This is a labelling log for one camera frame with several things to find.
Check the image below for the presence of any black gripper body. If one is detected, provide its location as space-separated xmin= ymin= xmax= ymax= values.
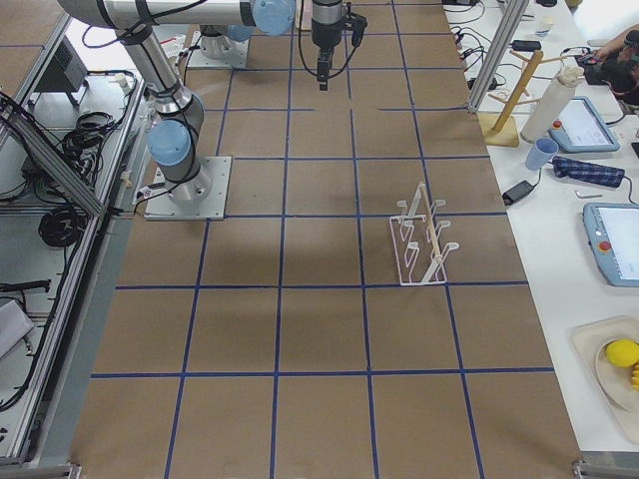
xmin=317 ymin=46 xmax=333 ymax=68

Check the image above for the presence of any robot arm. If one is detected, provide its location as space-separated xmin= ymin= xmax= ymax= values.
xmin=298 ymin=0 xmax=350 ymax=91
xmin=60 ymin=1 xmax=296 ymax=206

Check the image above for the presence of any white dish rack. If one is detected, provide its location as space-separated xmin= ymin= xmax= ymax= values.
xmin=388 ymin=183 xmax=459 ymax=286

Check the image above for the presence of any blue cup on desk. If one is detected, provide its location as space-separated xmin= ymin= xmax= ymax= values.
xmin=524 ymin=137 xmax=559 ymax=171

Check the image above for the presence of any wooden mug tree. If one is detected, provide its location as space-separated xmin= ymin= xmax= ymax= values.
xmin=477 ymin=49 xmax=566 ymax=147

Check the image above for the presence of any black power adapter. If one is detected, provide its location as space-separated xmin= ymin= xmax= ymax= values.
xmin=501 ymin=181 xmax=536 ymax=207

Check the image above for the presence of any white thermos bottle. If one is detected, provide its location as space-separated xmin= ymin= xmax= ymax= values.
xmin=520 ymin=66 xmax=584 ymax=143

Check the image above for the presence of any blue plaid cloth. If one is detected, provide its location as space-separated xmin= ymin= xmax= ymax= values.
xmin=551 ymin=157 xmax=625 ymax=188

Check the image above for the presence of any blue teach pendant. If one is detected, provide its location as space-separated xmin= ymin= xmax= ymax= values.
xmin=582 ymin=203 xmax=638 ymax=287
xmin=548 ymin=96 xmax=620 ymax=153

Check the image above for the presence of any yellow lemon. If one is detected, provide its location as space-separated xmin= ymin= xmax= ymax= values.
xmin=605 ymin=338 xmax=639 ymax=367

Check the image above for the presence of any beige plate tray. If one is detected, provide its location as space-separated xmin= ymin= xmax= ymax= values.
xmin=571 ymin=315 xmax=638 ymax=445

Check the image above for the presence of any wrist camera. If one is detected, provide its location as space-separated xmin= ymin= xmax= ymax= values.
xmin=344 ymin=12 xmax=367 ymax=49

